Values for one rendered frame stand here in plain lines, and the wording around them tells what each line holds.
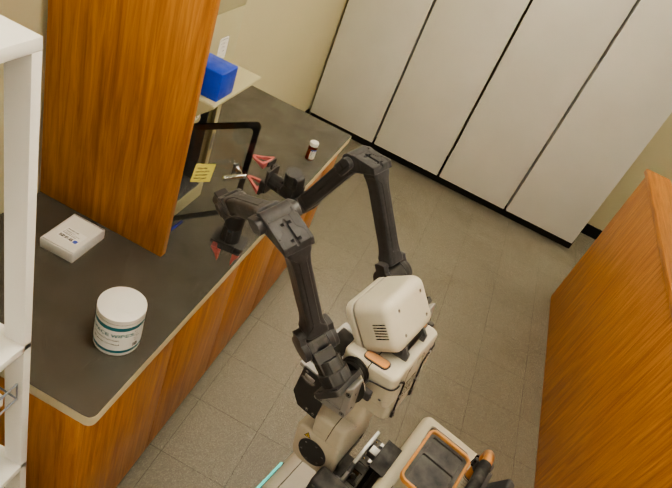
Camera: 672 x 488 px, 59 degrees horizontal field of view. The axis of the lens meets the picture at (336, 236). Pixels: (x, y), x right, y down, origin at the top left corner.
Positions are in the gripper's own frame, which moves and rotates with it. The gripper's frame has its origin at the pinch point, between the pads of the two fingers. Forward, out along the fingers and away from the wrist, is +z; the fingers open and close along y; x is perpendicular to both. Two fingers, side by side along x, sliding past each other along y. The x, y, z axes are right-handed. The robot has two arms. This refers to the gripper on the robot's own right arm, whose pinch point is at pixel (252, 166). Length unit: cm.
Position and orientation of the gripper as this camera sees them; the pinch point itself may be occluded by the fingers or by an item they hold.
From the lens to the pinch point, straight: 217.9
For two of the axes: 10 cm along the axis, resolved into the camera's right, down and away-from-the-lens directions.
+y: 2.8, -6.9, -6.7
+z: -8.0, -5.5, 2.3
